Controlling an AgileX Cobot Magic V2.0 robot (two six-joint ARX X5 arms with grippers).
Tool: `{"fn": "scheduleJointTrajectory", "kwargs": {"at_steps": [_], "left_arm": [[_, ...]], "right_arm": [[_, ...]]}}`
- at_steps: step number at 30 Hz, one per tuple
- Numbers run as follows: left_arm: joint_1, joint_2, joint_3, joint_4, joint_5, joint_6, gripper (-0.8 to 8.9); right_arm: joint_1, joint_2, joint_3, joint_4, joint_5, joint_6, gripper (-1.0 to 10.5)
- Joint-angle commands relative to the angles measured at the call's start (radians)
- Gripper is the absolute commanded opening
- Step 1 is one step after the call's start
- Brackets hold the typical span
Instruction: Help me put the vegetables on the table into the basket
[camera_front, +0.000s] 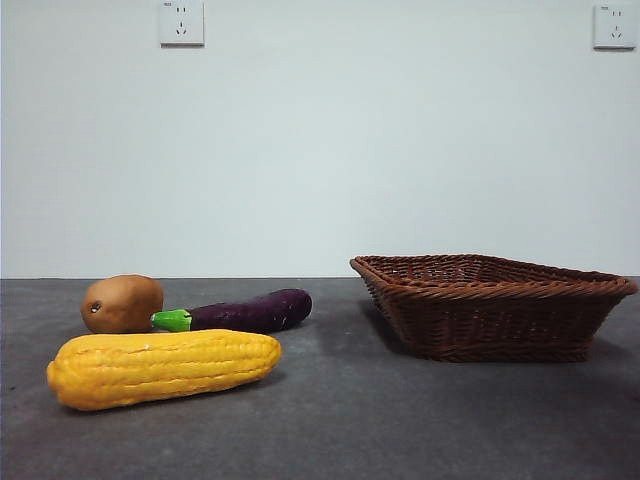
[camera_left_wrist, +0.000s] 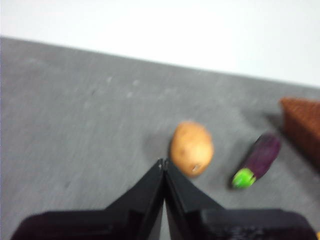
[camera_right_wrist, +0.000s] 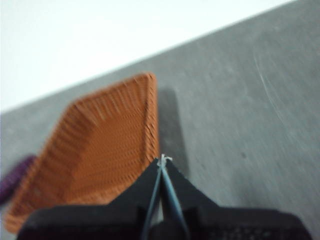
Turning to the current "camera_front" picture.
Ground yellow corn cob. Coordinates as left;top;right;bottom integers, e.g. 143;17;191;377
46;328;284;412

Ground white wall socket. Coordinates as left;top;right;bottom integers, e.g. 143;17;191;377
159;0;206;49
592;4;637;51

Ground purple eggplant green stem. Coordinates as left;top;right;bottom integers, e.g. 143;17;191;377
150;288;313;334

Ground brown potato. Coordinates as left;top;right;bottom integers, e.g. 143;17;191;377
81;274;165;335

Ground brown wicker basket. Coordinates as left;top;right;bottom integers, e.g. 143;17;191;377
349;253;639;363

